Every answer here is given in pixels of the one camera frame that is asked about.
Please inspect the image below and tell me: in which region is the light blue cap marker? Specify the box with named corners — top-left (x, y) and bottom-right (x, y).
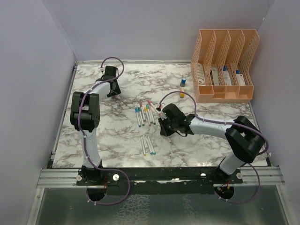
top-left (146, 135), bottom-right (156, 155)

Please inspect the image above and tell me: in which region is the brown cap marker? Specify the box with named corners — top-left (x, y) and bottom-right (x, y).
top-left (139, 102), bottom-right (146, 122)

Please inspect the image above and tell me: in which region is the green cap marker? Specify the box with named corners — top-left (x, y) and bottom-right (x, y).
top-left (138, 107), bottom-right (145, 127)
top-left (140, 136), bottom-right (147, 156)

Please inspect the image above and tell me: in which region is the pink cap marker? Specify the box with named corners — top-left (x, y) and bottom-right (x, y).
top-left (147, 100), bottom-right (161, 116)

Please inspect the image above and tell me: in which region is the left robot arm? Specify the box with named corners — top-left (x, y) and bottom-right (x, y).
top-left (70, 66), bottom-right (120, 185)

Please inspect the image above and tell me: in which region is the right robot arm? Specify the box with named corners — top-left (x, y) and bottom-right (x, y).
top-left (158, 104), bottom-right (265, 183)

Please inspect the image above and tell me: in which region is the yellow grey square stamp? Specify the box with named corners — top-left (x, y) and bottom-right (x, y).
top-left (180, 88), bottom-right (185, 98)

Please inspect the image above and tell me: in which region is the blue cap left marker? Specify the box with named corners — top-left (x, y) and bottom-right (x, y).
top-left (135, 108), bottom-right (141, 128)

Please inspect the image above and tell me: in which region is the blue grey round stamp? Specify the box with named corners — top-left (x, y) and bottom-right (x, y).
top-left (180, 77), bottom-right (187, 87)

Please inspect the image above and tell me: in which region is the peach plastic file organizer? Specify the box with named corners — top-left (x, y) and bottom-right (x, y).
top-left (191, 29), bottom-right (260, 103)

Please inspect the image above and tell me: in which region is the white box in organizer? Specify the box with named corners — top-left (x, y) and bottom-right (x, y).
top-left (236, 70), bottom-right (246, 86)

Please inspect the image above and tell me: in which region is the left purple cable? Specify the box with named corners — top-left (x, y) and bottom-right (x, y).
top-left (78, 56), bottom-right (131, 206)

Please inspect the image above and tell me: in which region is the purple cable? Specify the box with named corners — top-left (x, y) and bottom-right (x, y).
top-left (78, 56), bottom-right (131, 206)
top-left (156, 90), bottom-right (269, 204)

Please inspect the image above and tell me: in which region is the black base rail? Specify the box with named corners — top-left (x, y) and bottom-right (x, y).
top-left (76, 167), bottom-right (243, 195)

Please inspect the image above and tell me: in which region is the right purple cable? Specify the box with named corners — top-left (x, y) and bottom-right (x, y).
top-left (156, 90), bottom-right (269, 204)

